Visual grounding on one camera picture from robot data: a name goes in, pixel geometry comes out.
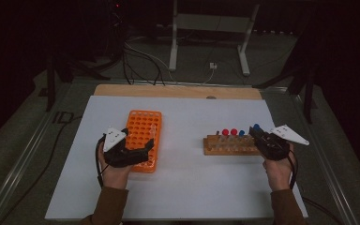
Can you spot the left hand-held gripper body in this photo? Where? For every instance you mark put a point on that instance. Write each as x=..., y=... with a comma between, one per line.
x=122, y=156

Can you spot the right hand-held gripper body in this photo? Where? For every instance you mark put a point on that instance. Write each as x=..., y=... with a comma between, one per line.
x=273, y=146

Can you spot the clear test tube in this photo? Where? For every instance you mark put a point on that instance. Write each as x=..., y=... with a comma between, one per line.
x=152, y=129

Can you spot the orange plastic tube rack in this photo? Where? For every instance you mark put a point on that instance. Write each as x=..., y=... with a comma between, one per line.
x=140, y=122

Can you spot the red capped test tube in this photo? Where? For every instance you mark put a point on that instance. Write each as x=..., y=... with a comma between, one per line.
x=233, y=131
x=225, y=132

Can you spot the wooden test tube rack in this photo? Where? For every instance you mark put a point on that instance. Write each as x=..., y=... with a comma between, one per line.
x=212, y=151

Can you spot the person's left hand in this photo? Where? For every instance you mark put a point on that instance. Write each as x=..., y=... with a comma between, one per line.
x=115, y=178

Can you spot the person's right hand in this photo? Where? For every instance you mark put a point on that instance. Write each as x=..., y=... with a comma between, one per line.
x=278, y=175

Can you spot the black tripod stand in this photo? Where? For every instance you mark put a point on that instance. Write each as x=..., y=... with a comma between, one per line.
x=50, y=84
x=308, y=100

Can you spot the white table board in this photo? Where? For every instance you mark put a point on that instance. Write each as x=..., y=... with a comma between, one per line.
x=193, y=187

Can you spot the white plug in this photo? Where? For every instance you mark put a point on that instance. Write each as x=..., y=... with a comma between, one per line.
x=212, y=65

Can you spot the dark equipment tower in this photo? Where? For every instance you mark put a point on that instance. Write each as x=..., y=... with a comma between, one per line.
x=116, y=25

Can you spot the white metal stand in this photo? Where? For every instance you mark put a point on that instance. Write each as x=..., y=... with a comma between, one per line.
x=211, y=23

